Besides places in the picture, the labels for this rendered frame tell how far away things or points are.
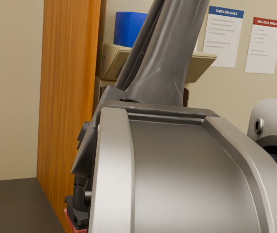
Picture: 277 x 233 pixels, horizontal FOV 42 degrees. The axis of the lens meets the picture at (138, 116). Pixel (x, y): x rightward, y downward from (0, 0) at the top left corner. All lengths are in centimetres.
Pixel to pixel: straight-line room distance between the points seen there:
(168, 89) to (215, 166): 22
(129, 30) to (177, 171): 81
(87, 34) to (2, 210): 66
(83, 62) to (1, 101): 57
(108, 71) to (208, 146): 82
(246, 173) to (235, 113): 180
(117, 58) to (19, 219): 61
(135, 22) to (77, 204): 48
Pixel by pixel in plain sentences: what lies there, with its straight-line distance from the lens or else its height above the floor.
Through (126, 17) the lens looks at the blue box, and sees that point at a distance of 98.
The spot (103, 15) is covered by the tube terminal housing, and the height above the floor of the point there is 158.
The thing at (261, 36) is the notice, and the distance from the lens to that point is 199.
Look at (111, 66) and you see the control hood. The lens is 99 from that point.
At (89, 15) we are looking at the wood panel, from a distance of 93.
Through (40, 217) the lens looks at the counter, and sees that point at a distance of 125.
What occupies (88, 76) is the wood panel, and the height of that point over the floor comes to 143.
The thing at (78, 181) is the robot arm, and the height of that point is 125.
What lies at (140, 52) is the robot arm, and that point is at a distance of 63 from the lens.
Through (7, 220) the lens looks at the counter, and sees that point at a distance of 124.
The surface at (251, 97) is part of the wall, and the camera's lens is 202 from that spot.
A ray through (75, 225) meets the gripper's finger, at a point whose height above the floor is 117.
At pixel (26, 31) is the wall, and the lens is 143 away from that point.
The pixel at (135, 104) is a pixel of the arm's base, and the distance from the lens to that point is 24.
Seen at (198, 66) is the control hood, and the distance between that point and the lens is 111.
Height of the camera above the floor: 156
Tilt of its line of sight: 13 degrees down
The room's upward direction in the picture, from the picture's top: 6 degrees clockwise
